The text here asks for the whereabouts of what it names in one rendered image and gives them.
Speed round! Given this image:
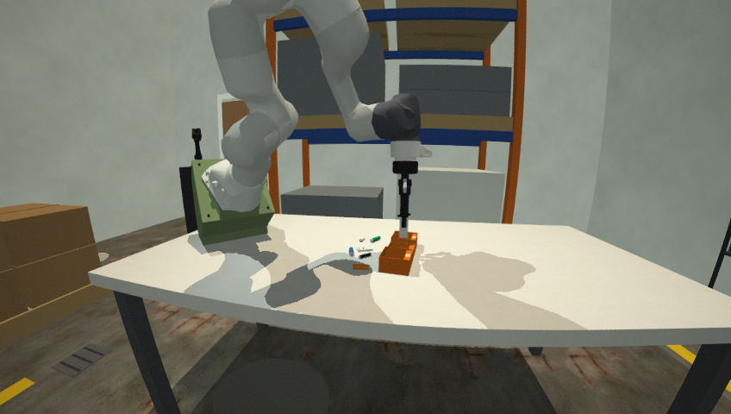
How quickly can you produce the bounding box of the orange rack of bins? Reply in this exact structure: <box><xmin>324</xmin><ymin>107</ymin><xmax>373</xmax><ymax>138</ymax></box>
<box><xmin>378</xmin><ymin>230</ymin><xmax>418</xmax><ymax>276</ymax></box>

